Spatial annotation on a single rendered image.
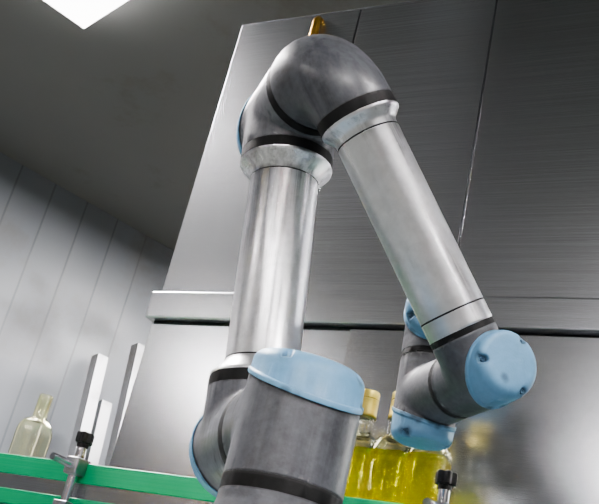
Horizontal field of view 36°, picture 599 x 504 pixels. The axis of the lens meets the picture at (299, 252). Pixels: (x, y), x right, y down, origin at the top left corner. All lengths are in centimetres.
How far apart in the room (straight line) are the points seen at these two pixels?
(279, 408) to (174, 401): 100
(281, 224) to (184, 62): 262
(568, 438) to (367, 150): 67
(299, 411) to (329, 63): 40
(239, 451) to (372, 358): 81
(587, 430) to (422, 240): 60
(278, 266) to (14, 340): 370
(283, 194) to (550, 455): 65
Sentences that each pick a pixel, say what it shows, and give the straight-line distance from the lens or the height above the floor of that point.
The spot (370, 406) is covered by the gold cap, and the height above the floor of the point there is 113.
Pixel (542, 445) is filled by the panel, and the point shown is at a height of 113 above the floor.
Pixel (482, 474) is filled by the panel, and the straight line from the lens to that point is 152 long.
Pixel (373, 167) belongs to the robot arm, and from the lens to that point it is 101.
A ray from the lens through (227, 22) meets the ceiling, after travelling 339.
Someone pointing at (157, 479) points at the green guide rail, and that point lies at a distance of 144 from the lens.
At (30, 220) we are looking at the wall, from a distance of 483.
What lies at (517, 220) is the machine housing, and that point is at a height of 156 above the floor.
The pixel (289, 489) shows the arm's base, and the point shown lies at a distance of 83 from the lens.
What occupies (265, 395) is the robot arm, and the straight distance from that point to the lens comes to 86.
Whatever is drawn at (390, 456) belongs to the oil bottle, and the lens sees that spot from 141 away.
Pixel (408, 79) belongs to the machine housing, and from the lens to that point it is 199.
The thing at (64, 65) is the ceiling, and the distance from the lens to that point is 395.
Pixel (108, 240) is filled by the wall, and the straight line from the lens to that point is 505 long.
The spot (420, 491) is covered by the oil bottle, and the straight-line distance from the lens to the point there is 138.
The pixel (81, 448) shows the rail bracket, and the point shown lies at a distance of 152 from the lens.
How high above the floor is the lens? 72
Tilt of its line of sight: 25 degrees up
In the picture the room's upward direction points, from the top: 13 degrees clockwise
